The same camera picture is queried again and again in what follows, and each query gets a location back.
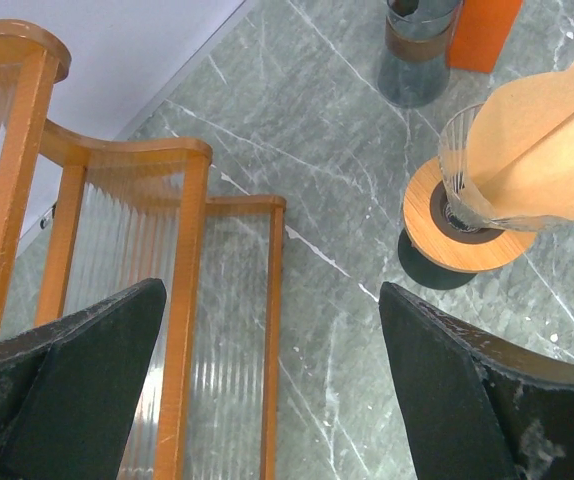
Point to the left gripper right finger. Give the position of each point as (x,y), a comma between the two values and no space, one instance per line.
(474,405)

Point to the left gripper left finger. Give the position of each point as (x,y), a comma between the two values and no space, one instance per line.
(69,389)

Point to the dark glass carafe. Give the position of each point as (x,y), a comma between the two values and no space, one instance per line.
(426,273)

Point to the brown paper coffee filter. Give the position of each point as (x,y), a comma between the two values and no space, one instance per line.
(520,149)

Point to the grey glass carafe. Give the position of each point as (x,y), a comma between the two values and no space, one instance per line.
(414,68)

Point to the orange coffee filter box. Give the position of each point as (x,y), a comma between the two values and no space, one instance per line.
(482,30)

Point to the orange wooden rack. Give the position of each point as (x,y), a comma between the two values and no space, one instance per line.
(82,219)

